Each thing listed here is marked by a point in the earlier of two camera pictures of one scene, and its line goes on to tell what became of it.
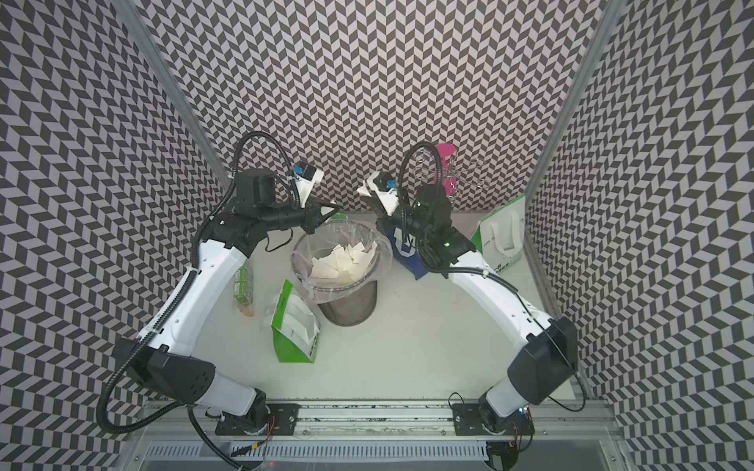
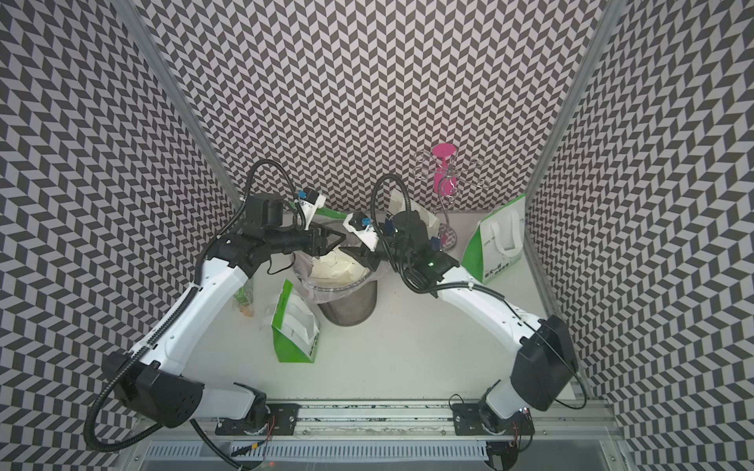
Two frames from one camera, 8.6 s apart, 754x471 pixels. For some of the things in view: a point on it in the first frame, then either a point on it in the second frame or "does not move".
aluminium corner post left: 150,44 does not move
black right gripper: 385,224 → 365,258
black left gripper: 314,217 → 321,246
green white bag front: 296,326 does not move
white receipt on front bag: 299,320 does not move
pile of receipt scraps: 344,264 does not move
